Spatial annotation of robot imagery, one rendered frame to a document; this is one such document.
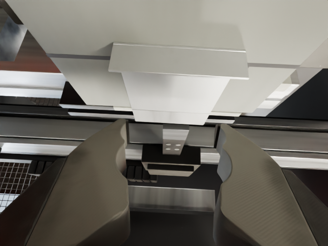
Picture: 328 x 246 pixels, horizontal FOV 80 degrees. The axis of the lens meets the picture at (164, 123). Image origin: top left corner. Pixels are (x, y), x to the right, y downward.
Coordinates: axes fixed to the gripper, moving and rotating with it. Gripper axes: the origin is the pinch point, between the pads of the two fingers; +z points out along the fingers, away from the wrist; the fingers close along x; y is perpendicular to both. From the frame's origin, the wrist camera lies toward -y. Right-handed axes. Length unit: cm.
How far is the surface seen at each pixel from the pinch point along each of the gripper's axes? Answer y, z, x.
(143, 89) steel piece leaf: -0.2, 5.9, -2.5
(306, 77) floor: 37, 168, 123
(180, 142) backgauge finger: 11.4, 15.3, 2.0
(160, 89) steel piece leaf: -0.3, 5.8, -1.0
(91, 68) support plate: -2.2, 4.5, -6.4
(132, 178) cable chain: 35.0, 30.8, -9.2
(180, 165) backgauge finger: 20.6, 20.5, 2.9
